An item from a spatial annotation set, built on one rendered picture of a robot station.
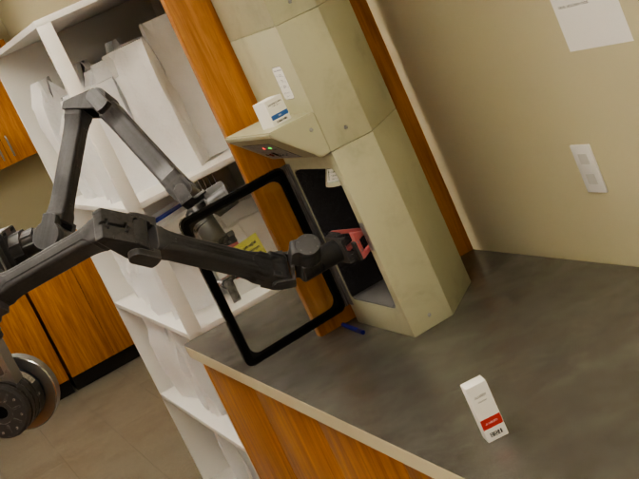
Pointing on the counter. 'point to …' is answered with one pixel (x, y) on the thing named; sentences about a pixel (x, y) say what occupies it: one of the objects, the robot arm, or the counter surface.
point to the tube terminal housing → (363, 159)
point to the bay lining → (340, 209)
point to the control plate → (271, 150)
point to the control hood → (286, 136)
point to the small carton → (271, 111)
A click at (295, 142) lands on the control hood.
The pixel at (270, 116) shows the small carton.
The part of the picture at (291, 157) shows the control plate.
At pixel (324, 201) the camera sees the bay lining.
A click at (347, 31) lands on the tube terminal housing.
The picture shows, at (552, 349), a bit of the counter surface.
